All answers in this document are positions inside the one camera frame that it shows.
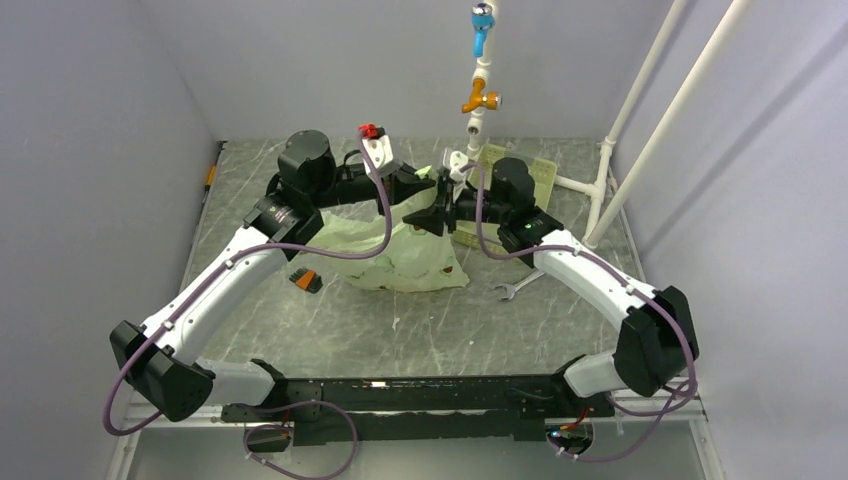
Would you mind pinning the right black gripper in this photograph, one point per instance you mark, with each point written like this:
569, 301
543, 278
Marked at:
445, 210

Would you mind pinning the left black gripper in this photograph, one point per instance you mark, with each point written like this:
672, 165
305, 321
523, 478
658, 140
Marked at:
403, 182

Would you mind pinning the light green plastic bag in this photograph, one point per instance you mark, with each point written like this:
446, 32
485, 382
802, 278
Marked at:
414, 260

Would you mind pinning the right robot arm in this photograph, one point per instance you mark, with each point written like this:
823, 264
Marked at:
656, 339

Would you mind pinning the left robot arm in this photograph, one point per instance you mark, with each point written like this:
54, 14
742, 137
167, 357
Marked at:
161, 358

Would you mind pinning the silver wrench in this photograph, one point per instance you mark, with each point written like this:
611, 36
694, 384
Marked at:
507, 291

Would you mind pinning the orange tap valve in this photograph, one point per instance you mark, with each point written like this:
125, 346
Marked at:
479, 97

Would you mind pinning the pale yellow plastic basket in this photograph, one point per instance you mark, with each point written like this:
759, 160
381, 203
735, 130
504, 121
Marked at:
538, 177

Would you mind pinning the orange black hex key set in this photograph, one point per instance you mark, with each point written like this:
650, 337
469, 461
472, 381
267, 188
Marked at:
307, 280

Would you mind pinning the blue tap valve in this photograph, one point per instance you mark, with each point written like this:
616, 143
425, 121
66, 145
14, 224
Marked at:
482, 21

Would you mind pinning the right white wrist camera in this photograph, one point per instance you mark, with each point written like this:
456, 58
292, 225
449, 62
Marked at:
458, 166

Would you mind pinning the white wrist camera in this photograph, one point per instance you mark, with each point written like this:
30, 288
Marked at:
458, 166
377, 151

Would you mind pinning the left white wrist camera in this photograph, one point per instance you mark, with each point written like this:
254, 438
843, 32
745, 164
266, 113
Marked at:
377, 151

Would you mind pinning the white pvc pipe frame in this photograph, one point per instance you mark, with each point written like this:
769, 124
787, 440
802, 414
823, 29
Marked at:
611, 71

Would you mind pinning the orange handled tool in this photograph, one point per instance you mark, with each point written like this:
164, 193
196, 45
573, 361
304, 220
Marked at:
220, 146

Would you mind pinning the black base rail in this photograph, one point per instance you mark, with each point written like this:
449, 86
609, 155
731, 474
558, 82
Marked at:
522, 407

